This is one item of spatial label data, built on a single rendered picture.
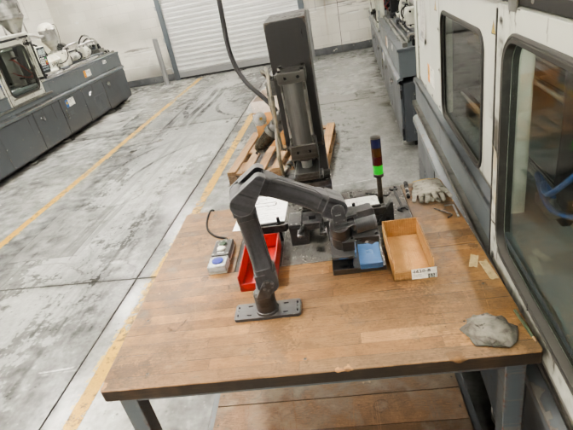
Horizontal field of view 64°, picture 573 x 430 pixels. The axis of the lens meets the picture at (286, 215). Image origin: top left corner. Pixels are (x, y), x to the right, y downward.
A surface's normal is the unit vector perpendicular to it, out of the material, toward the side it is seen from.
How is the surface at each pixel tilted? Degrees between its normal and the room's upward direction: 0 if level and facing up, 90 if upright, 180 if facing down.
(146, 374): 0
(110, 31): 90
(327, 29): 90
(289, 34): 90
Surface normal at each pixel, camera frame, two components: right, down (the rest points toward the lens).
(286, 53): -0.05, 0.48
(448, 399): -0.18, -0.87
